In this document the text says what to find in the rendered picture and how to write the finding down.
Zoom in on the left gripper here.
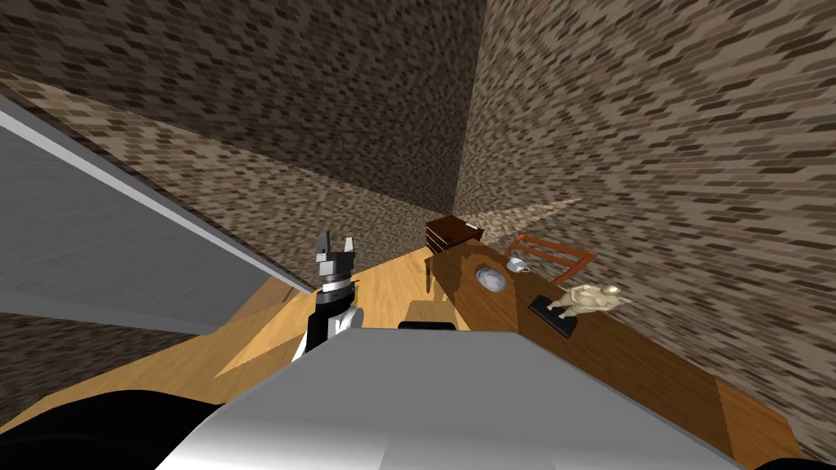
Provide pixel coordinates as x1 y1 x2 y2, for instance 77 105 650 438
315 231 357 282

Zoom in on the dark brown wooden cabinet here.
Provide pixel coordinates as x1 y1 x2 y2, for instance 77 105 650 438
424 215 487 256

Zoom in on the grey plate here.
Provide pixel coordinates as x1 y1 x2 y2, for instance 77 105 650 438
474 264 508 292

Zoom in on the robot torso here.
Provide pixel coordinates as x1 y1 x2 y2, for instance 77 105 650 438
155 320 747 470

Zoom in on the red-brown wooden chair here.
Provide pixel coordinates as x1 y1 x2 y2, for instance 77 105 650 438
502 233 598 286

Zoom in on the grey door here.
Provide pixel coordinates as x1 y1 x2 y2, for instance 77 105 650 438
0 90 316 336

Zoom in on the beige figure on black base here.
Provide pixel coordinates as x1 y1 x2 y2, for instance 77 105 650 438
528 283 634 339

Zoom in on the brown wooden table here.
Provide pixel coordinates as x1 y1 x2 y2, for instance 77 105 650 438
424 237 806 470

